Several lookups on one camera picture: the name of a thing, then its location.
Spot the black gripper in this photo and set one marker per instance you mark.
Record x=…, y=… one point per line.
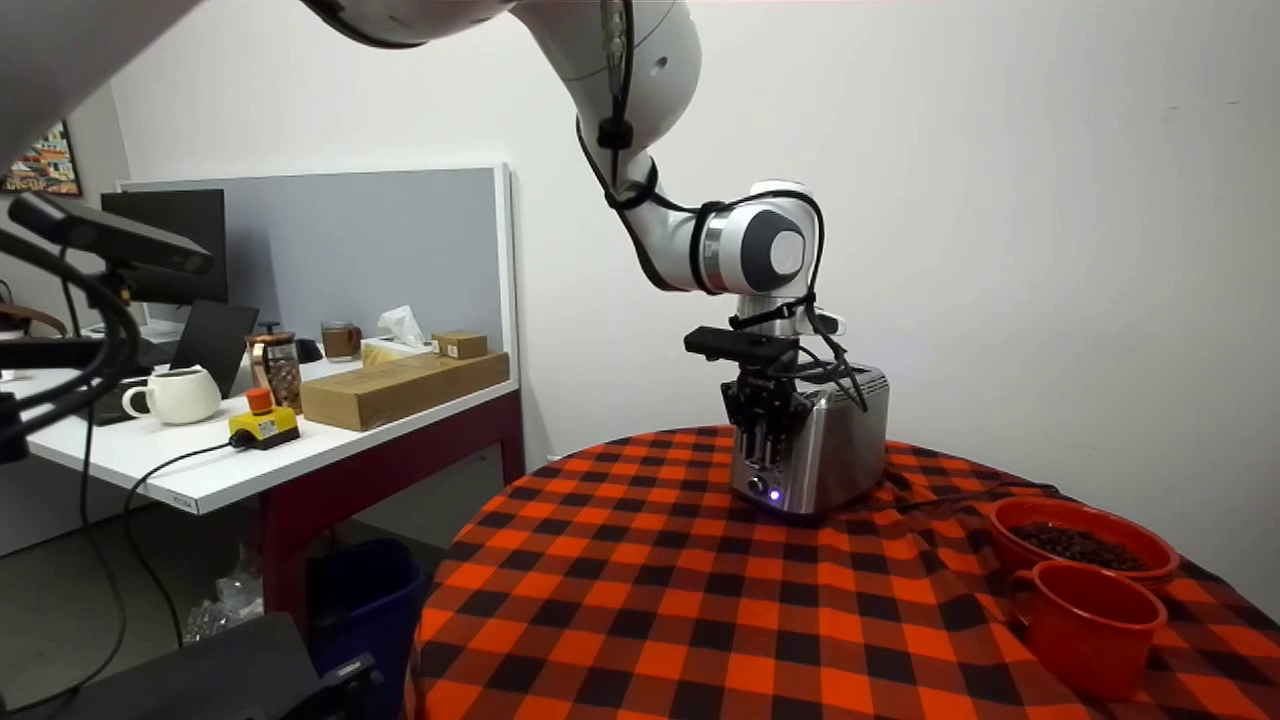
x=766, y=375

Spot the silver two-slot toaster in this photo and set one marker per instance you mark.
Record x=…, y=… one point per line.
x=832, y=452

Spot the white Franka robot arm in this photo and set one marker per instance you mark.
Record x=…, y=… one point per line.
x=652, y=81

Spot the red black checkered tablecloth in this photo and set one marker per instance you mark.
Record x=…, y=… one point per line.
x=744, y=612

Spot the red bowl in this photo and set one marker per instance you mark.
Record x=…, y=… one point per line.
x=1014, y=535

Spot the small light wooden box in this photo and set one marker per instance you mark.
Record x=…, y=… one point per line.
x=460, y=345

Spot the dark coffee beans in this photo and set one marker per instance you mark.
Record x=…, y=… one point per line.
x=1083, y=544

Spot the flat cardboard box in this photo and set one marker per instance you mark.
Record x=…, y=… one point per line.
x=401, y=385

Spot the tissue box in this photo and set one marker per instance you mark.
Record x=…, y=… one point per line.
x=399, y=340

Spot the red plastic cup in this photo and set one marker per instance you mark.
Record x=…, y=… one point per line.
x=1084, y=640

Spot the grey desk divider panel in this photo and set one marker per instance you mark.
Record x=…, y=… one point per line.
x=373, y=252

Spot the small brown box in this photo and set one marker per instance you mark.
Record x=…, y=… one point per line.
x=343, y=340

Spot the blue waste bin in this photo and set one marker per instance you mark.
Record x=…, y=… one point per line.
x=365, y=612

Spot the dark glass jar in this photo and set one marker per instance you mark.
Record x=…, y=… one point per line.
x=280, y=369

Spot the yellow emergency stop button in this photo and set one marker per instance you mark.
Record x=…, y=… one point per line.
x=267, y=426

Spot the black laptop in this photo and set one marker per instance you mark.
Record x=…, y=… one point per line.
x=215, y=340

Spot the clear plastic bag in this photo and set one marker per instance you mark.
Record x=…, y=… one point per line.
x=225, y=600

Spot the white ceramic teapot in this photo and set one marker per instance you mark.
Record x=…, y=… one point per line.
x=177, y=393

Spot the black computer monitor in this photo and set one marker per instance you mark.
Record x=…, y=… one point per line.
x=185, y=212

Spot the black equipment case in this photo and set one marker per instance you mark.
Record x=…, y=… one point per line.
x=200, y=675

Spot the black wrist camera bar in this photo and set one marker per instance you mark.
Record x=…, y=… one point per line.
x=744, y=340

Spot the white desk with maroon frame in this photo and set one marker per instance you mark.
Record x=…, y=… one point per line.
x=200, y=464

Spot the black external camera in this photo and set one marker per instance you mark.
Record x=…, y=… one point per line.
x=105, y=235

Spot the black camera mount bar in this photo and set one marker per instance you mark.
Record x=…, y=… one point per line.
x=42, y=355

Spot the colourful wall poster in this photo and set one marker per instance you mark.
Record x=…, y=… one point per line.
x=46, y=160

